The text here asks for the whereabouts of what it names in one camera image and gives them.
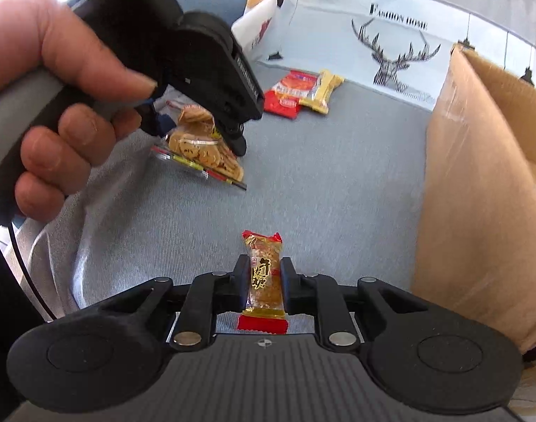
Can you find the red snack packet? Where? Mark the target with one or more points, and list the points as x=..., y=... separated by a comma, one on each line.
x=290, y=92

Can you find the person's dark clothing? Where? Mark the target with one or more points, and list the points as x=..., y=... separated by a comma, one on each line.
x=4, y=325

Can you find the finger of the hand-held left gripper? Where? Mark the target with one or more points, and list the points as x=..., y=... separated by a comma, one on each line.
x=233, y=140
x=156, y=118

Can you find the yellow snack packet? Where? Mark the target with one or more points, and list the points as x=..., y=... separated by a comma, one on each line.
x=323, y=92

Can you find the brown cardboard box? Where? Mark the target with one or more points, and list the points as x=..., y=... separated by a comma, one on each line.
x=470, y=184

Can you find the clear bag of cookies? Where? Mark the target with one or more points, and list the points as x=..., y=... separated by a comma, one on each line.
x=197, y=149

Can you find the deer print sofa cover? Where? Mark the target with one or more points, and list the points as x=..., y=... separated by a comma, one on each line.
x=338, y=176

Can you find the gold red candy packet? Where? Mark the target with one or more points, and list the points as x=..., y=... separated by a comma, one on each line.
x=262, y=285

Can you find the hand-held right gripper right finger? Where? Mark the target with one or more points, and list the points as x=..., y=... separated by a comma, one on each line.
x=288, y=285

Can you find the person's left hand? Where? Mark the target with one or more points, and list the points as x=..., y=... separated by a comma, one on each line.
x=39, y=35

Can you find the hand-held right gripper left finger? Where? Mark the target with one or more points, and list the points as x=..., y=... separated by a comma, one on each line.
x=240, y=281

